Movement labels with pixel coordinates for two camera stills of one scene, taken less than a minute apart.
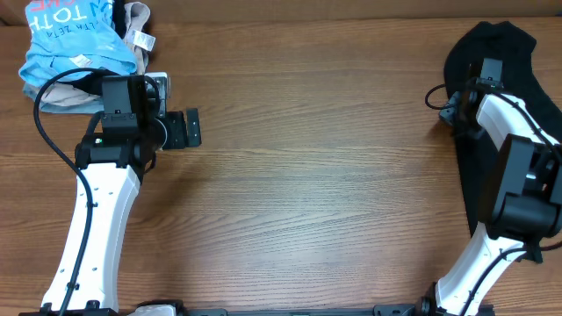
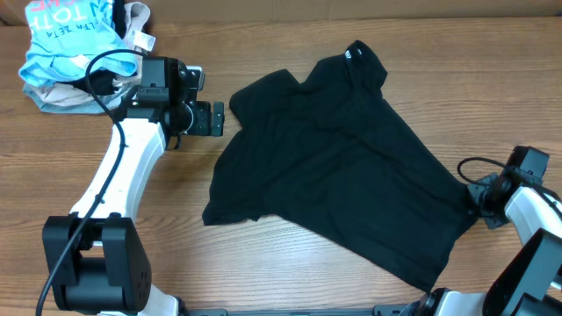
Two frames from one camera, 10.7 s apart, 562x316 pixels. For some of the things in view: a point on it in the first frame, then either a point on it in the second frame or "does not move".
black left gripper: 177,138 to 202,125
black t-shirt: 520,86 to 329,159
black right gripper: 447,111 to 474,191
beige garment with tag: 136,17 does not move
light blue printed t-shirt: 67,36 does not move
